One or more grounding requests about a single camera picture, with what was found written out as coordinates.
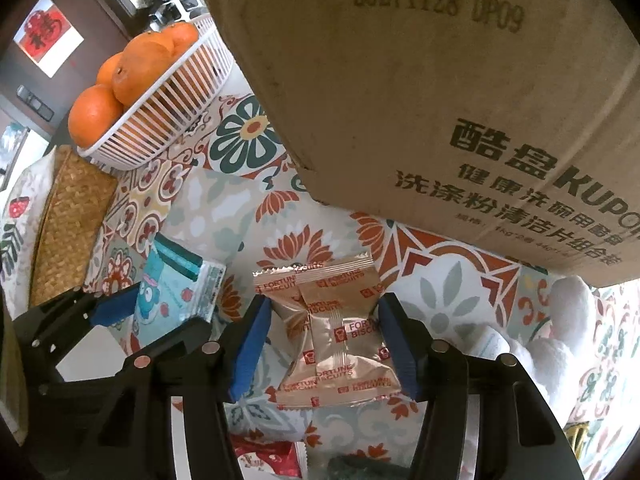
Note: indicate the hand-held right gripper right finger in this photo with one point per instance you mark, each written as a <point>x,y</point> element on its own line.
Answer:
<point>397,350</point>

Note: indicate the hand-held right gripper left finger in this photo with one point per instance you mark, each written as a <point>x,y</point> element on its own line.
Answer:
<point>249,347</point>

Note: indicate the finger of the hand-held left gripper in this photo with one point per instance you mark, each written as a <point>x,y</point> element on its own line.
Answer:
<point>177,332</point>
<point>116,306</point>

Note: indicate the gold biscuit packet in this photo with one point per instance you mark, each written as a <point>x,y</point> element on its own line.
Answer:
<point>280,300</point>
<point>350,355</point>

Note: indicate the blue cartoon tissue pack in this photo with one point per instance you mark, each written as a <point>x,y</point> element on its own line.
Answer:
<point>175,280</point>

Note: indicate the brown cardboard box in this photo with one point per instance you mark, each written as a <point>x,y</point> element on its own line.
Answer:
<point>425,110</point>

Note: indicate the dark green soft object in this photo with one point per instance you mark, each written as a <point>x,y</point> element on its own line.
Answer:
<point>365,469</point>

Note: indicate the woven straw tissue box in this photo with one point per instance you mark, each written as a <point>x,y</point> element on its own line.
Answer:
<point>70,220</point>

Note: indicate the red snack packet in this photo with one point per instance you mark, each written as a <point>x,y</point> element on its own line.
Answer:
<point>267,457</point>

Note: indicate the patterned tablecloth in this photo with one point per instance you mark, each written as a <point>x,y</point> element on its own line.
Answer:
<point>225,210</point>

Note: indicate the floral cloth box cover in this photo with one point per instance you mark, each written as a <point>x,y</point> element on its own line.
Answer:
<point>20,210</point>

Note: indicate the white plush toy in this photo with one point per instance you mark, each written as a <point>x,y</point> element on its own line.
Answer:
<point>560,335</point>

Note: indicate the orange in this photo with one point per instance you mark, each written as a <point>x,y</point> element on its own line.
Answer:
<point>142,70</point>
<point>184,35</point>
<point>106,69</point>
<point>92,115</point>

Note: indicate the yellow object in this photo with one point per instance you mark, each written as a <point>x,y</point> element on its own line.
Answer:
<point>580,437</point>

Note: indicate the white slatted fruit basket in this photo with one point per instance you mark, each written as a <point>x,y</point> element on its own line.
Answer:
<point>170,110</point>

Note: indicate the black door lock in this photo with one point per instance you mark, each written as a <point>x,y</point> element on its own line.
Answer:
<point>35,102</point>

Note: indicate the red and white door poster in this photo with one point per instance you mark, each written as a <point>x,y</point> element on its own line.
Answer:
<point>47,35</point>

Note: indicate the brown entrance door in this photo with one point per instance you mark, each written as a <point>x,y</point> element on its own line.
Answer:
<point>75,20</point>

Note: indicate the white shoe rack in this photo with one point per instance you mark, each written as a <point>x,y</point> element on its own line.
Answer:
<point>177,2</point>

